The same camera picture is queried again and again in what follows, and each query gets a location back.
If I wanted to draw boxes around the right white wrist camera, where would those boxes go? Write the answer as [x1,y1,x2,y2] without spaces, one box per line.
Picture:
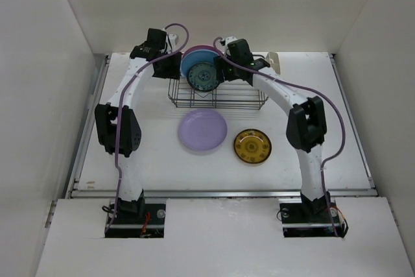
[219,36,237,51]

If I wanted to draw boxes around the blue patterned glass plate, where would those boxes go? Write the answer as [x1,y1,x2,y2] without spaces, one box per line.
[187,62,220,92]

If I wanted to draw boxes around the yellow patterned glass plate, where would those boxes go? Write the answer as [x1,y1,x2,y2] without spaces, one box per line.
[233,128,272,165]

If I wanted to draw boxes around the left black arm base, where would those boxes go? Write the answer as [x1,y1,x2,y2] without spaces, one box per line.
[102,203,166,239]

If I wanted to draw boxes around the aluminium front rail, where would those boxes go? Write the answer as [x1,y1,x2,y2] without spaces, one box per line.
[67,188,378,199]

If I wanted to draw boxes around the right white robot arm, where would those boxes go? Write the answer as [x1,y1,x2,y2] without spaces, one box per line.
[213,37,329,221]

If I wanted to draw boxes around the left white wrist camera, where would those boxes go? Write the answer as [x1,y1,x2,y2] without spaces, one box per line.
[166,34,179,54]

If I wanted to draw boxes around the beige plastic cutlery holder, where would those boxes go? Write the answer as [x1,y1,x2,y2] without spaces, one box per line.
[265,51,281,75]

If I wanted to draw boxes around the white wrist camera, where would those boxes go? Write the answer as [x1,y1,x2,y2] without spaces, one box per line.
[166,34,179,54]
[219,36,237,51]

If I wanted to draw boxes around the light blue plastic plate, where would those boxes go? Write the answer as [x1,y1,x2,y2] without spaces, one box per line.
[180,49,218,77]

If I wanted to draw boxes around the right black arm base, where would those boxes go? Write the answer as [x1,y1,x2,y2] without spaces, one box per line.
[276,200,349,238]

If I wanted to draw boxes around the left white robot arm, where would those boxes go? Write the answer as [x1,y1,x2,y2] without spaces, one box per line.
[94,28,183,223]

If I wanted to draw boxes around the pink plastic plate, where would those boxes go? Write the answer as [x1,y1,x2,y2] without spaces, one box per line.
[183,45,215,57]

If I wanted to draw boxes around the lavender plastic plate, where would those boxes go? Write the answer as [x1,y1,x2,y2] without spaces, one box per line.
[178,108,228,152]

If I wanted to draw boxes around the metal wire dish rack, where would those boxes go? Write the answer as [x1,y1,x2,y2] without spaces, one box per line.
[168,77,268,110]

